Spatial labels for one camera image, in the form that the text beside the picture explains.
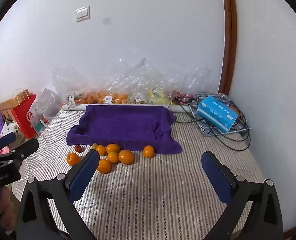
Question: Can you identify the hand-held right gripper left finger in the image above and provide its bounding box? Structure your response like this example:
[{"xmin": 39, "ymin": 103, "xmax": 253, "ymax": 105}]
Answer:
[{"xmin": 16, "ymin": 149, "xmax": 100, "ymax": 240}]

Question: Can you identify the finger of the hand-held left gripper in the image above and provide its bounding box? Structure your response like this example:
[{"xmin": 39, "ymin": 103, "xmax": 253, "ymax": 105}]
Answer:
[
  {"xmin": 0, "ymin": 131, "xmax": 17, "ymax": 155},
  {"xmin": 3, "ymin": 137, "xmax": 40, "ymax": 167}
]

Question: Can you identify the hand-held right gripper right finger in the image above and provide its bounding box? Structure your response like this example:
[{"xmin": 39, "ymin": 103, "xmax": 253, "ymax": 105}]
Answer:
[{"xmin": 201, "ymin": 151, "xmax": 284, "ymax": 240}]

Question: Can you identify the person's left hand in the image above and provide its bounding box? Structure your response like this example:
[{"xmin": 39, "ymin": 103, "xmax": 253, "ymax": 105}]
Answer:
[{"xmin": 0, "ymin": 187, "xmax": 17, "ymax": 231}]

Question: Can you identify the white floral cloth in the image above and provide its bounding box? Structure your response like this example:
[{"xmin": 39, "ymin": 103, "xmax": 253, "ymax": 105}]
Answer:
[{"xmin": 1, "ymin": 120, "xmax": 20, "ymax": 137}]

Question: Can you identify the red paper bag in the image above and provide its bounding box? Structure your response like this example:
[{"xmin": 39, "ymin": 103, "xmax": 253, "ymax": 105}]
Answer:
[{"xmin": 11, "ymin": 89, "xmax": 40, "ymax": 140}]

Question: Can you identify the grey patterned cloth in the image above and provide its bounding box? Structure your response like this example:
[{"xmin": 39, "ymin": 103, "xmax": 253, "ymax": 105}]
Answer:
[{"xmin": 189, "ymin": 92, "xmax": 246, "ymax": 138}]

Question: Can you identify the white plastic bag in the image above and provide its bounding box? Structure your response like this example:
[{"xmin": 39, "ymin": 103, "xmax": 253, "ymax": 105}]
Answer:
[{"xmin": 29, "ymin": 88, "xmax": 62, "ymax": 135}]

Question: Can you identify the blue tissue box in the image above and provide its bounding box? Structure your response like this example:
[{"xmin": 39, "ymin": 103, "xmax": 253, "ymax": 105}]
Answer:
[{"xmin": 196, "ymin": 96, "xmax": 240, "ymax": 133}]

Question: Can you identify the purple towel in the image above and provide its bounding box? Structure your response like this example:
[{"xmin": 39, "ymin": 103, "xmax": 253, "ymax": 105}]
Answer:
[{"xmin": 66, "ymin": 104, "xmax": 183, "ymax": 155}]

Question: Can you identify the clear bag of stemmed oranges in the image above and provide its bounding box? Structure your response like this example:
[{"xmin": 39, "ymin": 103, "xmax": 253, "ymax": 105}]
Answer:
[{"xmin": 52, "ymin": 66, "xmax": 108, "ymax": 105}]

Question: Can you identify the clear bag of tangerines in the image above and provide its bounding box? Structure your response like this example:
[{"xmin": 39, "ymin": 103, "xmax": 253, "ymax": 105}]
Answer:
[{"xmin": 105, "ymin": 60, "xmax": 148, "ymax": 104}]

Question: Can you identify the clear bag of red fruit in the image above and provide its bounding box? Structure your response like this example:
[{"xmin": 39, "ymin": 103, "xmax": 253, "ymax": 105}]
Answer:
[{"xmin": 170, "ymin": 65, "xmax": 213, "ymax": 105}]

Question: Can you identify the black cable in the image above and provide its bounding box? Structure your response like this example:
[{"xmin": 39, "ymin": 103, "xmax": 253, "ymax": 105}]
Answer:
[{"xmin": 168, "ymin": 94, "xmax": 251, "ymax": 152}]

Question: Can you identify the brown wooden door frame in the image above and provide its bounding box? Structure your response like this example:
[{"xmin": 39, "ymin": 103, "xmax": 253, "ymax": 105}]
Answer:
[{"xmin": 218, "ymin": 0, "xmax": 238, "ymax": 95}]

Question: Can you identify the white light switch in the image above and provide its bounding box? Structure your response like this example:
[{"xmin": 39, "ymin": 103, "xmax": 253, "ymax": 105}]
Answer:
[{"xmin": 75, "ymin": 5, "xmax": 91, "ymax": 22}]

